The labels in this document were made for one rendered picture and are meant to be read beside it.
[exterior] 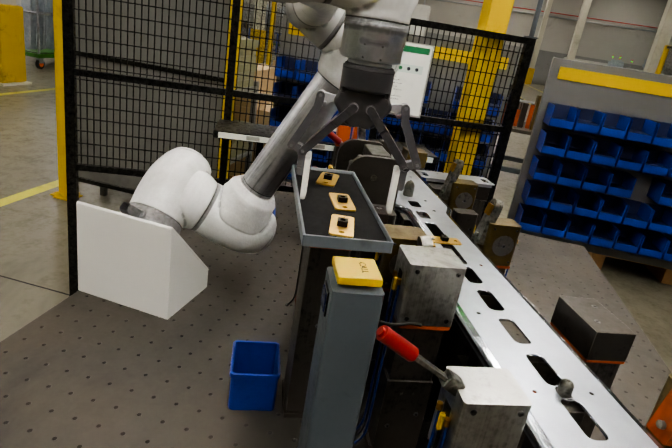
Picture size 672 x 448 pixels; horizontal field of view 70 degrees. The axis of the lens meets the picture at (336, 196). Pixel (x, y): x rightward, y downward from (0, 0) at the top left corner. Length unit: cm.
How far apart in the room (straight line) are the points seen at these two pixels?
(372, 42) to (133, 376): 85
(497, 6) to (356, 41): 167
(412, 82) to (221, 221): 113
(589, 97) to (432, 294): 260
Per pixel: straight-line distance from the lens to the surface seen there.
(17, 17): 859
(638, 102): 341
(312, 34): 121
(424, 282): 84
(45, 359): 126
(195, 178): 138
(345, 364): 69
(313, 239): 71
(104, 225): 134
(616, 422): 84
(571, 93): 330
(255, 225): 139
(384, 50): 68
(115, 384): 116
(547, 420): 78
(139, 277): 133
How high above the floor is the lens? 145
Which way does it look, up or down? 19 degrees down
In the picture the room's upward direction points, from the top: 9 degrees clockwise
